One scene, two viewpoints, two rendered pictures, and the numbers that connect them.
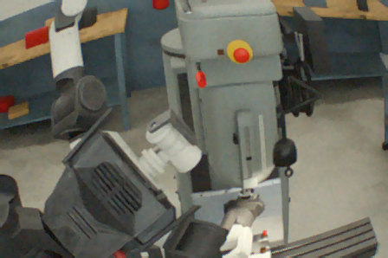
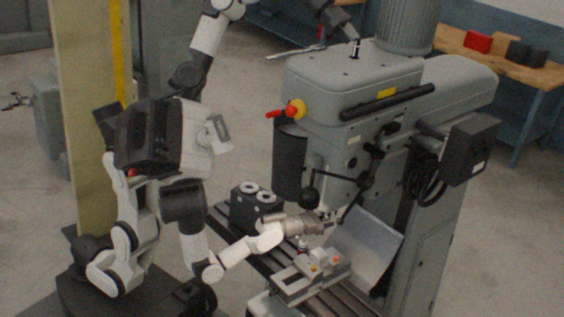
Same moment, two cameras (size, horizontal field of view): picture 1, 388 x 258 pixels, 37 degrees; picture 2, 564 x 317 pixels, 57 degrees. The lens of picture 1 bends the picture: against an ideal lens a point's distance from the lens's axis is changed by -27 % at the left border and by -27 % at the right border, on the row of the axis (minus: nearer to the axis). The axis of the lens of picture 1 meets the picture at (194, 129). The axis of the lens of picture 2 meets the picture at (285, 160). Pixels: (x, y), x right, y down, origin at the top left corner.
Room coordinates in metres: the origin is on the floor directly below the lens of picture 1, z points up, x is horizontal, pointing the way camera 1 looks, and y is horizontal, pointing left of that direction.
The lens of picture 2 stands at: (0.64, -1.16, 2.45)
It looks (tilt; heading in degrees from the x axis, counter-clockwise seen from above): 31 degrees down; 46
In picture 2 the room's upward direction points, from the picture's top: 7 degrees clockwise
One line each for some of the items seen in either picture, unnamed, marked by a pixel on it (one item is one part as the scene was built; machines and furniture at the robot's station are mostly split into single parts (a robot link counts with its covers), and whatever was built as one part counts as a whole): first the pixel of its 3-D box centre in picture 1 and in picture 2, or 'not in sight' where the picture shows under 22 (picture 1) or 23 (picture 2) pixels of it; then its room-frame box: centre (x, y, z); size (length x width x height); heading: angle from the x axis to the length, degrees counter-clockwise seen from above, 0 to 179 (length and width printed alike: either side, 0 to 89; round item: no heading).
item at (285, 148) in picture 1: (285, 150); (309, 195); (1.69, -0.22, 1.48); 0.07 x 0.07 x 0.06
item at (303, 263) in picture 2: (252, 257); (307, 268); (1.85, -0.13, 1.01); 0.12 x 0.06 x 0.04; 89
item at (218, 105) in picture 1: (242, 123); (335, 166); (1.91, -0.13, 1.47); 0.21 x 0.19 x 0.32; 91
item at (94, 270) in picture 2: not in sight; (117, 271); (1.36, 0.58, 0.68); 0.21 x 0.20 x 0.13; 104
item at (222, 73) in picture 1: (229, 48); (352, 113); (1.95, -0.13, 1.68); 0.34 x 0.24 x 0.10; 1
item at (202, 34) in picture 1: (223, 11); (352, 79); (1.92, -0.13, 1.81); 0.47 x 0.26 x 0.16; 1
